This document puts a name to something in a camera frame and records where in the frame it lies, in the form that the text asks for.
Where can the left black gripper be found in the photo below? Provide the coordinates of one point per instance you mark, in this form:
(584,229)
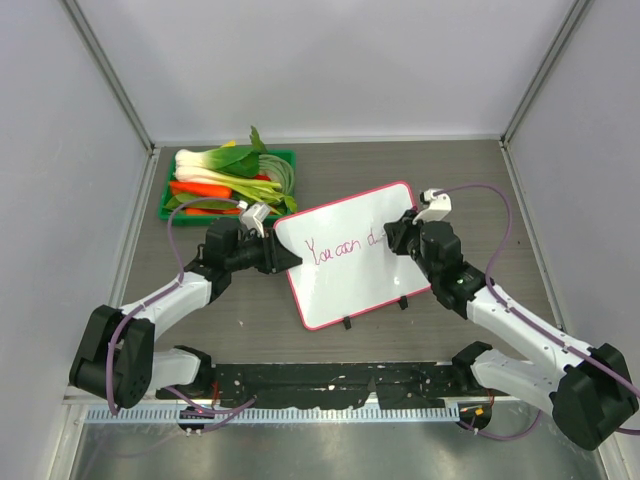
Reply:
(275,257)

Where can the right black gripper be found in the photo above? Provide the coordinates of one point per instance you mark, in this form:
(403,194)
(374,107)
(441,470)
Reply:
(398,232)

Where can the pink framed whiteboard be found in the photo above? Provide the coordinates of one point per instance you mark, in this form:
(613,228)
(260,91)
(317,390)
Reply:
(345,272)

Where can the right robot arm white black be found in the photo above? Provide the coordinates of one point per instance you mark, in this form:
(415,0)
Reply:
(587,391)

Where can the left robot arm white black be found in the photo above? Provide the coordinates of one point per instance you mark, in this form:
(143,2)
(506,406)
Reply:
(116,359)

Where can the green onion stalks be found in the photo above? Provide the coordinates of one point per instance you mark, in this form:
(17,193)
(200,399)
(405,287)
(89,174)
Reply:
(277,192)

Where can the bok choy white green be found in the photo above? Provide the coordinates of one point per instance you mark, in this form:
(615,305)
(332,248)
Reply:
(230,159)

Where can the orange carrot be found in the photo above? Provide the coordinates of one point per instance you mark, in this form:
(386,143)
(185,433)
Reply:
(200,189)

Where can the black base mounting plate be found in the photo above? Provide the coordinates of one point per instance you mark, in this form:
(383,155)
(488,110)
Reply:
(337,386)

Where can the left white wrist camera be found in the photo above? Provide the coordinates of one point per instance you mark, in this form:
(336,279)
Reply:
(253,217)

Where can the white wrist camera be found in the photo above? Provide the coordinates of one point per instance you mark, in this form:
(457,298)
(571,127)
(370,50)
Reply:
(253,217)
(436,205)

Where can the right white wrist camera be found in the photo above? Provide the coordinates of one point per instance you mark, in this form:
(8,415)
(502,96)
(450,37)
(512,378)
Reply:
(436,205)

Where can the white slotted cable duct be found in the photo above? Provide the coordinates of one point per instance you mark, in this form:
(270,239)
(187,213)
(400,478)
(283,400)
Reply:
(168,413)

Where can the aluminium frame rail left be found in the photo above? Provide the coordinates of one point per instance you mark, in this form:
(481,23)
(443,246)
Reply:
(86,33)

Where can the aluminium frame rail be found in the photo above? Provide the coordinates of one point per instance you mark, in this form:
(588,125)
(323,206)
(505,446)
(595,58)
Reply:
(86,33)
(570,24)

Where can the aluminium frame rail right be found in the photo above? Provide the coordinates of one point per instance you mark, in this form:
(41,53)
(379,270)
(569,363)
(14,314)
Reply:
(570,24)

